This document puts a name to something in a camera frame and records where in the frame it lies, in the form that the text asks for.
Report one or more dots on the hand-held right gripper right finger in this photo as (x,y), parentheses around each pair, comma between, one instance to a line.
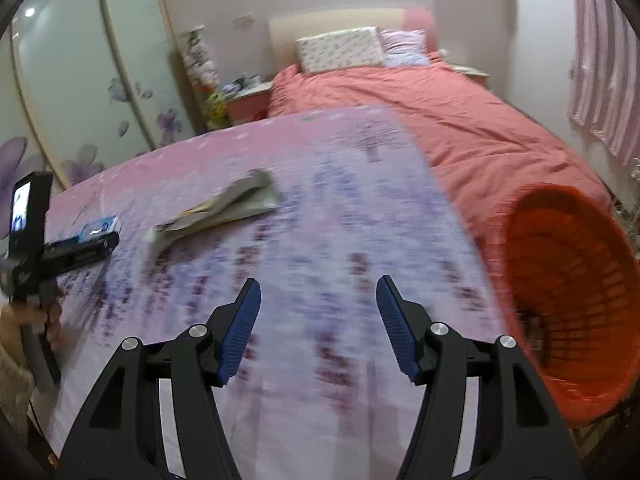
(397,330)

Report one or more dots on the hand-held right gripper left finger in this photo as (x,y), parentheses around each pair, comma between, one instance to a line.
(240,332)

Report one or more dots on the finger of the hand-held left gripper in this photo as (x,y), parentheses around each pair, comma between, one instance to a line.
(85,252)

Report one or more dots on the blue packet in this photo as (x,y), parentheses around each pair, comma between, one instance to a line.
(100,226)

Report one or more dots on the red plastic basket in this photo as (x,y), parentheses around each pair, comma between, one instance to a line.
(565,285)

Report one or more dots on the person's left hand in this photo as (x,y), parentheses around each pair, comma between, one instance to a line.
(52,327)

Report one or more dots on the grey folded cloth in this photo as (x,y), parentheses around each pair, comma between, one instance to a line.
(225,205)

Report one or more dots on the pink printed blanket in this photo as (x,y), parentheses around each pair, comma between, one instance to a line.
(310,210)

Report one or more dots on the flower print sliding wardrobe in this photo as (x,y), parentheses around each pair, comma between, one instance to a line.
(75,70)

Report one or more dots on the hanging plush toys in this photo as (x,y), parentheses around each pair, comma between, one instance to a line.
(202,70)

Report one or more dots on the salmon duvet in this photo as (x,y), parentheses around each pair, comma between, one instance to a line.
(475,125)

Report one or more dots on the pink and white nightstand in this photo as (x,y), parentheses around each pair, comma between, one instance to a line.
(247,105)

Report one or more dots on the small items on nightstand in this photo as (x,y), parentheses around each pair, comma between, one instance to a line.
(242,84)

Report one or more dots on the pink striped pillow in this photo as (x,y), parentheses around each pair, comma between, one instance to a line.
(405,47)

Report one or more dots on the white floral pillow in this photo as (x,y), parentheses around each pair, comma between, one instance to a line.
(337,50)

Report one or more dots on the beige and pink headboard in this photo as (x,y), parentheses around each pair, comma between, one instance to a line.
(330,20)

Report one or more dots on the pink striped curtain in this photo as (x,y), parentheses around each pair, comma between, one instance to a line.
(605,60)

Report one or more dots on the white wall socket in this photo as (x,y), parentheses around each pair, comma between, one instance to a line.
(243,21)

